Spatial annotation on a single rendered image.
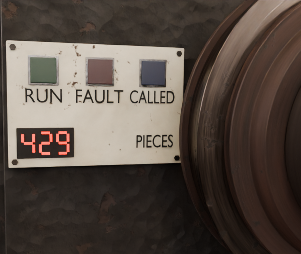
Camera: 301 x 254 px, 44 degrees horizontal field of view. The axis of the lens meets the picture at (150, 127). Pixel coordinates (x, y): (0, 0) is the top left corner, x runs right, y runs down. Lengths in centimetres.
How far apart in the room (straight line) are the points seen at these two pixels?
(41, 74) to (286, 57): 33
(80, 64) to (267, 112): 27
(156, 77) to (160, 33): 8
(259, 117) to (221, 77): 7
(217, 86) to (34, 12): 29
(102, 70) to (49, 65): 8
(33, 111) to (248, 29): 31
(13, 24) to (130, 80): 18
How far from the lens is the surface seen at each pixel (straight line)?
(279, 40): 49
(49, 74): 56
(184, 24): 62
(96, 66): 56
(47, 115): 56
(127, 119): 57
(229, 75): 47
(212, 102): 47
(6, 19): 60
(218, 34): 54
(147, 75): 57
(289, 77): 47
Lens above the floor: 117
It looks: 5 degrees down
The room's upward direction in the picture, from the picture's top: 1 degrees clockwise
